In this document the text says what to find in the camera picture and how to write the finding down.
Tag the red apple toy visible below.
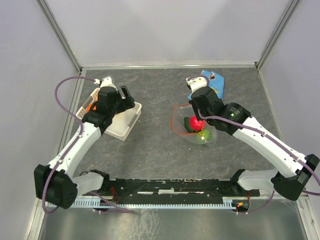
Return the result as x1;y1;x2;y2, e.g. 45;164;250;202
189;115;206;132

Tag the blue patterned cloth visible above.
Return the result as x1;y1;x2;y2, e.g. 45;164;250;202
188;70;225;99

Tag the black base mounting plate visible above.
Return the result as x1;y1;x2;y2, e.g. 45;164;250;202
95;178;260;205

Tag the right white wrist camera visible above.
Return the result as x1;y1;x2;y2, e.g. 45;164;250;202
186;75;210;93

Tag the orange toy fruit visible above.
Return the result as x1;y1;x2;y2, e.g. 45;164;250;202
86;102;96;112

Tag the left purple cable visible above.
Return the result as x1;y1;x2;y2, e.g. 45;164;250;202
41;76;100;214

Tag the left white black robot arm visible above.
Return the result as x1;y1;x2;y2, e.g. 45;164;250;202
34;86;135;209

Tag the clear zip bag orange zipper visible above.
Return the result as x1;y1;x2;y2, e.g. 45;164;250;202
170;104;217;145

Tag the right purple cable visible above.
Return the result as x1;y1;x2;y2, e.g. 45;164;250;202
185;75;320;214

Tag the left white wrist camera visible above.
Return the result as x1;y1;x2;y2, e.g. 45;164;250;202
94;76;118;93

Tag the green watermelon toy ball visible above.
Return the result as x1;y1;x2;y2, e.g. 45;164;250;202
195;128;212;145

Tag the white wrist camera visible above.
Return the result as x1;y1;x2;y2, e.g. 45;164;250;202
94;76;118;93
186;75;210;93

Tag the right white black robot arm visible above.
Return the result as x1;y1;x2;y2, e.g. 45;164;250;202
189;86;320;201

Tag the white perforated plastic basket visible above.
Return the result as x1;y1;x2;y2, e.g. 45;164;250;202
76;88;142;141

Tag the light blue cable duct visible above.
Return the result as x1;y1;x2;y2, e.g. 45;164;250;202
47;197;238;209

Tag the purple cable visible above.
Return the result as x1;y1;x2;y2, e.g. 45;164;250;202
41;76;100;214
185;75;320;214

